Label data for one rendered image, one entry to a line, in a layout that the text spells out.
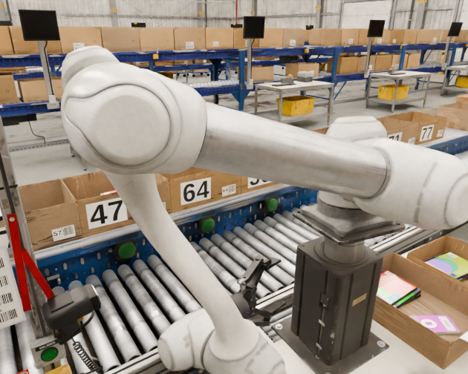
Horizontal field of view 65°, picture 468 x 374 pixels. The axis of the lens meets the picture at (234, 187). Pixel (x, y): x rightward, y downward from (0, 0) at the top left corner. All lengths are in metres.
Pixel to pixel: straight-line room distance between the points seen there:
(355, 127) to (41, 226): 1.17
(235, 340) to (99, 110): 0.51
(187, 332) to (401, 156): 0.57
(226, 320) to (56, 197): 1.26
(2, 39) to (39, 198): 4.29
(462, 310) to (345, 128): 0.86
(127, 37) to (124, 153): 5.87
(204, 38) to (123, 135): 6.44
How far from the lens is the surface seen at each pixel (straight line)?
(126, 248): 1.61
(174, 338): 0.87
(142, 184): 0.70
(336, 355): 1.21
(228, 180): 1.82
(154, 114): 0.43
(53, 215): 1.56
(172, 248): 0.72
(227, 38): 7.12
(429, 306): 1.54
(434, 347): 1.31
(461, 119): 3.73
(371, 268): 1.10
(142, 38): 6.38
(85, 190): 1.86
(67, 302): 0.95
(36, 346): 1.04
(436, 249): 1.82
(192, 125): 0.50
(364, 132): 0.92
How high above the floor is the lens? 1.65
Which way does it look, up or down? 23 degrees down
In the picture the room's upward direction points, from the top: straight up
